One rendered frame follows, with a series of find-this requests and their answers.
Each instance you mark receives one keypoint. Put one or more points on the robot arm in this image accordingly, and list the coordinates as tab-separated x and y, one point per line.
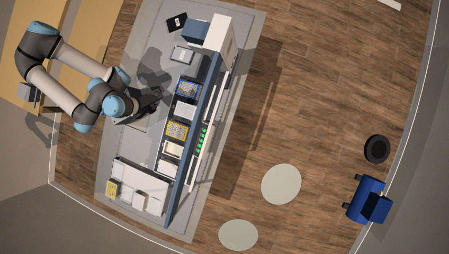
106	88

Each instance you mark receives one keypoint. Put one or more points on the beige open rectangular reservoir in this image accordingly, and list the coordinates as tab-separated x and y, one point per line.
173	149

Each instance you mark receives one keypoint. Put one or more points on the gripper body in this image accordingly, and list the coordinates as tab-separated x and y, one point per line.
141	112

